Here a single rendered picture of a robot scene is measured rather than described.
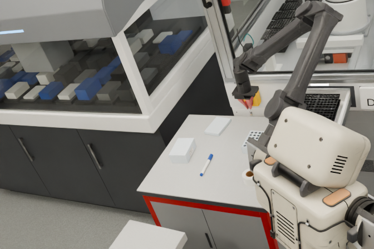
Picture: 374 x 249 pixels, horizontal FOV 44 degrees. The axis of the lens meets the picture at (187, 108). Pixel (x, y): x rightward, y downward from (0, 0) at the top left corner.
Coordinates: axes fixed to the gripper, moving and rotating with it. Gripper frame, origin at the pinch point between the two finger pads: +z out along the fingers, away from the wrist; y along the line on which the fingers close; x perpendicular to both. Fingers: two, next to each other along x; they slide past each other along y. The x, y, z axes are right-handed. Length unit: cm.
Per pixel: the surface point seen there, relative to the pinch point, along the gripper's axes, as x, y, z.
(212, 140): -0.2, 24.3, 22.5
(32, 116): 7, 139, 12
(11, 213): 21, 209, 101
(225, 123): -12.2, 22.5, 21.2
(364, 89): -24.0, -42.5, 5.4
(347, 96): -22.1, -35.8, 8.5
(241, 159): 10.8, 4.2, 21.9
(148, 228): 57, 27, 21
